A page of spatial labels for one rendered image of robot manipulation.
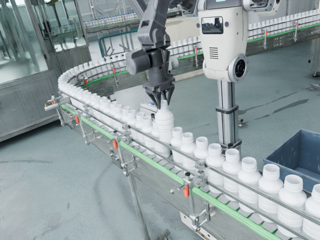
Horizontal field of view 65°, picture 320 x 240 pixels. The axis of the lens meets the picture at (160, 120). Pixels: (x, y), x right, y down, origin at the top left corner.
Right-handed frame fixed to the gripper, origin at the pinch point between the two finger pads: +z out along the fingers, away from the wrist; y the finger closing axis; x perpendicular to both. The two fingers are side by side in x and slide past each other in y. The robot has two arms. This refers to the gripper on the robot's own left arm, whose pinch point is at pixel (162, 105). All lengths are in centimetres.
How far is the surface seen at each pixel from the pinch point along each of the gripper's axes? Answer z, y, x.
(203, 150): 11.3, -1.2, -19.2
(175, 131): 9.5, 0.2, -4.4
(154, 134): 12.7, -2.8, 5.1
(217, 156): 10.9, -1.4, -25.5
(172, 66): 30, 111, 127
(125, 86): 41, 68, 154
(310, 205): 12, -2, -52
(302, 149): 41, 59, -24
